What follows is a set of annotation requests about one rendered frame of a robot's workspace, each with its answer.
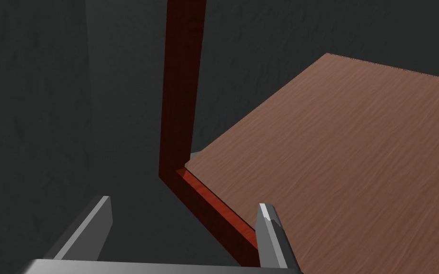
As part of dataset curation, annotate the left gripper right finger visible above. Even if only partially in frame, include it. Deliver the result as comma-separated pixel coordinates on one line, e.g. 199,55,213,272
255,203,301,269

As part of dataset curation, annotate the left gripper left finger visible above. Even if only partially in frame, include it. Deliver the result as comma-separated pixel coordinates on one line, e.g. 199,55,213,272
43,196,113,262

